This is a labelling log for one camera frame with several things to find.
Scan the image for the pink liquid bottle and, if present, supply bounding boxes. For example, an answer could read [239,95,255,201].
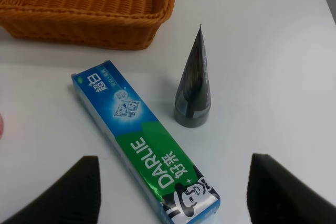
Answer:
[0,114,4,139]

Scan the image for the orange wicker basket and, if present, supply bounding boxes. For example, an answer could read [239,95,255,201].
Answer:
[1,0,175,50]

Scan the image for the dark grey cosmetic tube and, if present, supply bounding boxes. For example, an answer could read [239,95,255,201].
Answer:
[174,28,211,128]

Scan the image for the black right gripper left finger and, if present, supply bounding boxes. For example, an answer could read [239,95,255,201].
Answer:
[3,156,101,223]

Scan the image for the blue green toothpaste box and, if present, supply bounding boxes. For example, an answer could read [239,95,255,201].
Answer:
[71,61,221,223]

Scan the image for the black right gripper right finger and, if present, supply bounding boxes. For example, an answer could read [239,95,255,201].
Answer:
[247,153,335,223]

